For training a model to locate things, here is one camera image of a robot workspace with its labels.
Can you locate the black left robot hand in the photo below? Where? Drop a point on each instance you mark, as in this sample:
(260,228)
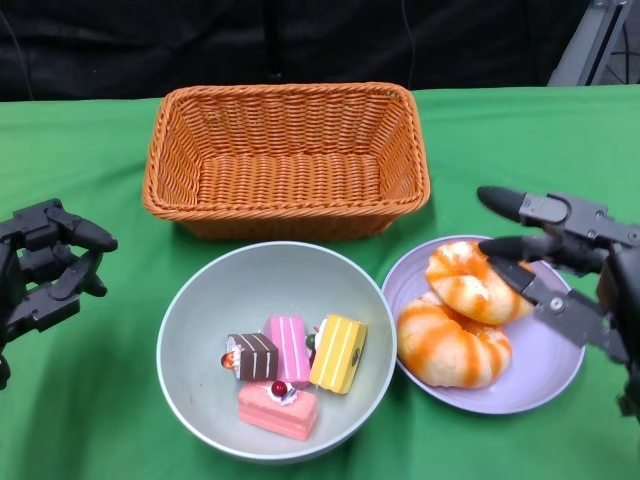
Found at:
(40,270)

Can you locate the orange wicker basket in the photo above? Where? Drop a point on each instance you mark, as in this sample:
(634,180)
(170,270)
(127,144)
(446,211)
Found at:
(290,185)

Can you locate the yellow layered cake slice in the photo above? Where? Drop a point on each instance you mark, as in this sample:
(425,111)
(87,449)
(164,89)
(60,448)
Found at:
(337,355)

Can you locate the black backdrop curtain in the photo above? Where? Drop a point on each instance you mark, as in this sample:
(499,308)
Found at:
(150,40)

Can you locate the orange striped bread roll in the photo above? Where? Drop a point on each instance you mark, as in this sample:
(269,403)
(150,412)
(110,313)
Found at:
(450,350)
(470,290)

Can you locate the pink striped cake slice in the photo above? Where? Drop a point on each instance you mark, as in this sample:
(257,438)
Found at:
(290,345)

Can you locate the aluminium frame post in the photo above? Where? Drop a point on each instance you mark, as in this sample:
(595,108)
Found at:
(582,45)

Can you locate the pale grey-green bowl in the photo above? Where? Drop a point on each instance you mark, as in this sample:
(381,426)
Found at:
(225,290)

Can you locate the green tablecloth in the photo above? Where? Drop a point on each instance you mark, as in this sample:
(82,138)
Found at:
(500,150)

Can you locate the salmon cake with cherry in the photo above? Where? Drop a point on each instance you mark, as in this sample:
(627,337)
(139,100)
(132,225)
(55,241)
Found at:
(275,412)

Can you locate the lavender round plate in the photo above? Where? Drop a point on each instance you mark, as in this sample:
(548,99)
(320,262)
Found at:
(540,370)

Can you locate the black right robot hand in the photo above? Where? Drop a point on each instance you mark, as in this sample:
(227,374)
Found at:
(590,235)

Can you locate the brown chocolate cake slice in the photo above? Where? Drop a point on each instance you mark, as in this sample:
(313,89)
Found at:
(255,355)

